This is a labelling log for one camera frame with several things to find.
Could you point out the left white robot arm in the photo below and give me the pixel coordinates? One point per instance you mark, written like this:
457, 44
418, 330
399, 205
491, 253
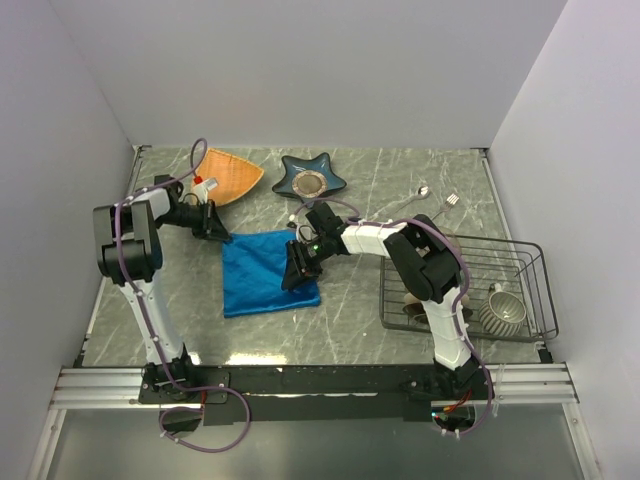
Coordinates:
129, 253

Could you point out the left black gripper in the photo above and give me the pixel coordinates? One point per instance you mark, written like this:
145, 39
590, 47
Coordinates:
211, 226

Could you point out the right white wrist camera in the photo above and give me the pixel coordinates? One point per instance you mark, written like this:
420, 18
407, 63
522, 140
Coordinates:
304, 233

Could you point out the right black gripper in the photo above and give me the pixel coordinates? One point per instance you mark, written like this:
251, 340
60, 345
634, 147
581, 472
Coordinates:
299, 268

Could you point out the grey ribbed mug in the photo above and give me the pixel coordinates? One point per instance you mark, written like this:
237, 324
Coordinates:
502, 313

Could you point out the dark blue star dish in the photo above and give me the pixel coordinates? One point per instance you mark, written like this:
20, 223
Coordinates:
308, 179

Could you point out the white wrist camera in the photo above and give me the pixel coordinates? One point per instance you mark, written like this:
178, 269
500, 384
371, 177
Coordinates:
304, 233
201, 188

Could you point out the black wire dish rack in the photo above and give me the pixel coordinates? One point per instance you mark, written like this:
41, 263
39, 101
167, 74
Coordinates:
519, 267

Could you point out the orange woven basket tray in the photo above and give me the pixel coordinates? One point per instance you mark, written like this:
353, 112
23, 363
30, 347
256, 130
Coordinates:
235, 175

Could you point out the silver spoon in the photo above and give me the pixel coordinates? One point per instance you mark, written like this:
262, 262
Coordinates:
422, 193

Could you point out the silver fork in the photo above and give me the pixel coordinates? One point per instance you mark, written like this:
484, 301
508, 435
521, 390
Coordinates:
446, 206

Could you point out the blue cloth napkin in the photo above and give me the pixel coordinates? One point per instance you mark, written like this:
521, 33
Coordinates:
253, 269

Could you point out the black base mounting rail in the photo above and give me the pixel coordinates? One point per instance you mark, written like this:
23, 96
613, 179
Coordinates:
232, 394

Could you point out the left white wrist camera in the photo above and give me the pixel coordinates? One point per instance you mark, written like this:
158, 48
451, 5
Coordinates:
201, 188

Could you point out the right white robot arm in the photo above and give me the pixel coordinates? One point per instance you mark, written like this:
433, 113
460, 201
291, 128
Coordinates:
429, 267

